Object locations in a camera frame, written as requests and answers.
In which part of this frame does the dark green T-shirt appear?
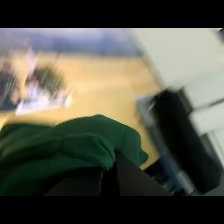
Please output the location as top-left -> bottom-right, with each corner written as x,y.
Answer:
0,114 -> 149,197

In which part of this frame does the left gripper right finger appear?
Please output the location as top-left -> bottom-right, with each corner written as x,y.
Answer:
113,151 -> 173,197

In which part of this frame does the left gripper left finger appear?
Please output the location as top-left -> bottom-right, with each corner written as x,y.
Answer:
44,165 -> 107,197

